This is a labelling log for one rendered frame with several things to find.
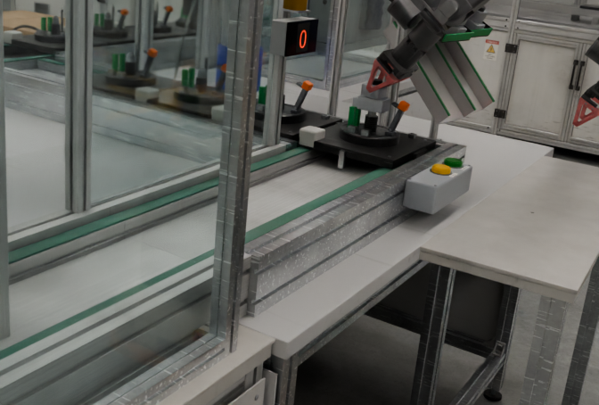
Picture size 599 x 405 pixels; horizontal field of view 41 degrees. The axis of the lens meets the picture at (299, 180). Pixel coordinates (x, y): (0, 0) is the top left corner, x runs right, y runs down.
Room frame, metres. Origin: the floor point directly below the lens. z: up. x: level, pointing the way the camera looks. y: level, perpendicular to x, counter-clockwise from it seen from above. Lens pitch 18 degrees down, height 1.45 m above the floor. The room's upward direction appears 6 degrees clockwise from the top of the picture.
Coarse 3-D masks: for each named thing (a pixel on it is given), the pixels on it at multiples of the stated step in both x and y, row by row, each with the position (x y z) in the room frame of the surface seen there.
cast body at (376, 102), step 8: (376, 80) 1.80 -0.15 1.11; (384, 88) 1.81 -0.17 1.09; (360, 96) 1.81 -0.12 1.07; (368, 96) 1.80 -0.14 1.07; (376, 96) 1.79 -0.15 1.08; (384, 96) 1.82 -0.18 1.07; (352, 104) 1.84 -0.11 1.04; (360, 104) 1.81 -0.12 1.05; (368, 104) 1.80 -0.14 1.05; (376, 104) 1.79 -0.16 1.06; (384, 104) 1.79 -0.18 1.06
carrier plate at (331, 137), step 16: (336, 128) 1.88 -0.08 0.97; (320, 144) 1.74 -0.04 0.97; (336, 144) 1.74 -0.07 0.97; (352, 144) 1.75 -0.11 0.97; (400, 144) 1.79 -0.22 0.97; (416, 144) 1.81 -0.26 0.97; (432, 144) 1.84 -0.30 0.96; (368, 160) 1.68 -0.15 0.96; (384, 160) 1.66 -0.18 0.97; (400, 160) 1.68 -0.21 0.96
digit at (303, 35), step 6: (300, 24) 1.68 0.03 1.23; (306, 24) 1.70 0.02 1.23; (300, 30) 1.69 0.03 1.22; (306, 30) 1.70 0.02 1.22; (300, 36) 1.69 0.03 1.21; (306, 36) 1.71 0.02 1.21; (300, 42) 1.69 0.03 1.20; (306, 42) 1.71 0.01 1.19; (300, 48) 1.69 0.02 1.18; (306, 48) 1.71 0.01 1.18
